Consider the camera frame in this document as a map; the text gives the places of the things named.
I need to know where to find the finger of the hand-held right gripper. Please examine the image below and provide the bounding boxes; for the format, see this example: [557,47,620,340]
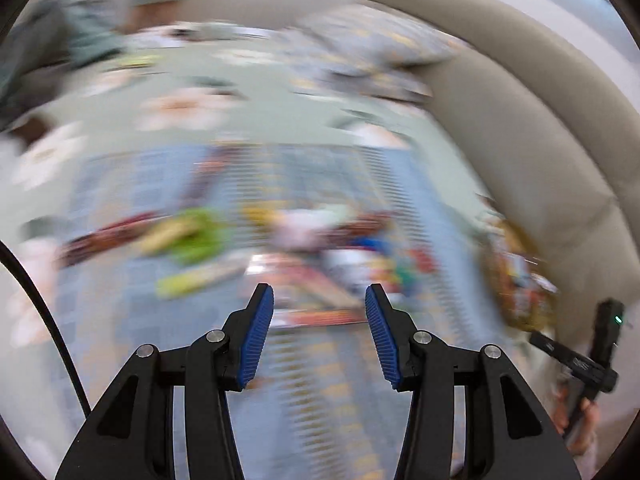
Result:
[528,331,619,394]

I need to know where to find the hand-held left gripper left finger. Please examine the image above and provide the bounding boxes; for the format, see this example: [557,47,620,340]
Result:
[55,282,276,480]

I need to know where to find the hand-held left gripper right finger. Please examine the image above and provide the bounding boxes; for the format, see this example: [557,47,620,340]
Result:
[364,282,583,480]

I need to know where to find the yellow round basket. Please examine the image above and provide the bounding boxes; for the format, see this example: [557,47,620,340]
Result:
[476,219,560,332]

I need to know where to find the person's right hand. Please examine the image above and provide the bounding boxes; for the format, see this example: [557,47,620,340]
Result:
[552,379,601,457]

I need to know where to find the red snack packet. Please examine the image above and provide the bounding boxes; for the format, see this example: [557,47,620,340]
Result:
[244,254,373,330]
[330,211,402,247]

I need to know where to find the yellow green flat packet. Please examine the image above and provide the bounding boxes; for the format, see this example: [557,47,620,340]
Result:
[156,261,243,300]

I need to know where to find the blue patterned mat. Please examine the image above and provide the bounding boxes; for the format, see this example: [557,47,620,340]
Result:
[54,141,507,480]

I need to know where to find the blue toy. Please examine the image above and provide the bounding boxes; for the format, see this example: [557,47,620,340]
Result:
[349,236,395,265]

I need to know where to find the green and yellow packet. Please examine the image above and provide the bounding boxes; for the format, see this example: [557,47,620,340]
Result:
[139,207,232,267]

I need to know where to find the dark red long packet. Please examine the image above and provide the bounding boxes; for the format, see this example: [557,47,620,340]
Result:
[57,211,168,267]

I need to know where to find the green floral bed sheet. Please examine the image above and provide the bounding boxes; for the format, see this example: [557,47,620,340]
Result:
[0,7,493,461]

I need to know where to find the beige padded headboard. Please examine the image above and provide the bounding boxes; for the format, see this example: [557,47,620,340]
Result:
[360,0,640,371]

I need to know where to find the grey floral pillow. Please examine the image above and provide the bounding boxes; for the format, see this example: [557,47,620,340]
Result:
[302,5,473,70]
[292,59,433,105]

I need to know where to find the grey green cloth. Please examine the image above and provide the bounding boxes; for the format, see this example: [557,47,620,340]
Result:
[0,0,123,128]

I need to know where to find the black cable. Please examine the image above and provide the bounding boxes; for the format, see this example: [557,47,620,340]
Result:
[0,239,92,419]

